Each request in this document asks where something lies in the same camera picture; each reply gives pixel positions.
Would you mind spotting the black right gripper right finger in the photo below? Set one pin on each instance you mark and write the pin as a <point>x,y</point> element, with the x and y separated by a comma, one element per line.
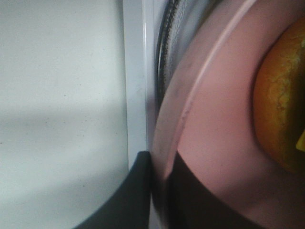
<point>192,206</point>

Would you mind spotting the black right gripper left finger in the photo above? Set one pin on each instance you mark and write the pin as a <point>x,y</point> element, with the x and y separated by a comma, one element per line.
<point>129,206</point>

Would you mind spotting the pink round plate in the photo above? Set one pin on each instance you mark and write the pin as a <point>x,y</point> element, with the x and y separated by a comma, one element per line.
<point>206,116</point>

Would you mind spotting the burger with lettuce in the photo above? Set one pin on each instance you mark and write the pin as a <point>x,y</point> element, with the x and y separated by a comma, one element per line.
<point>279,100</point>

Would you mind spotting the glass microwave turntable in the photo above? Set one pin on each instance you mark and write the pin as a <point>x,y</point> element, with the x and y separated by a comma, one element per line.
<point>170,27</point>

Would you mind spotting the white microwave oven body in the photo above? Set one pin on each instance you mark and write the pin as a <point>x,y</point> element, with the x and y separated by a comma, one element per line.
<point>142,20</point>

